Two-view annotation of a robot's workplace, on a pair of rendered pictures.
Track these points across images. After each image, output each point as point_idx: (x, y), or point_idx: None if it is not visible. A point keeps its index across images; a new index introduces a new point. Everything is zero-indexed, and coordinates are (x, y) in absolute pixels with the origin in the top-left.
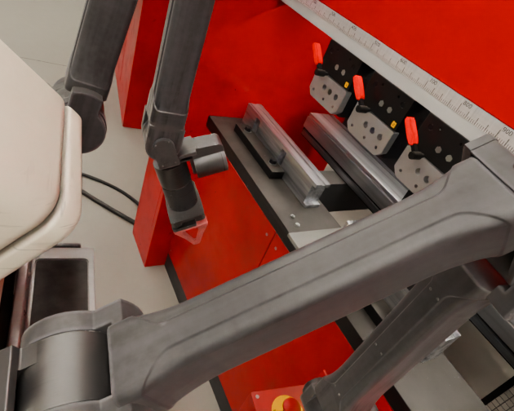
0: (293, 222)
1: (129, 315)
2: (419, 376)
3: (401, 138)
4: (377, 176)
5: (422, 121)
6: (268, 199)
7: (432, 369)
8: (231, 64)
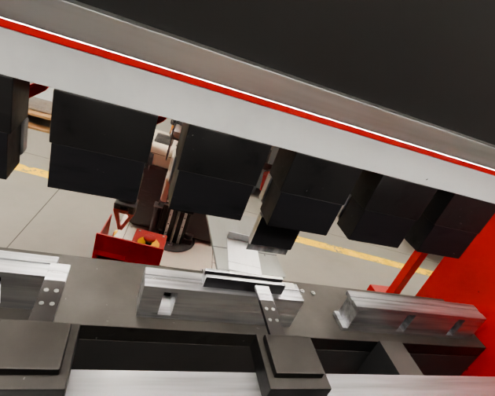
0: (305, 291)
1: None
2: (128, 285)
3: (353, 206)
4: (416, 383)
5: (369, 192)
6: (331, 287)
7: (127, 302)
8: (484, 260)
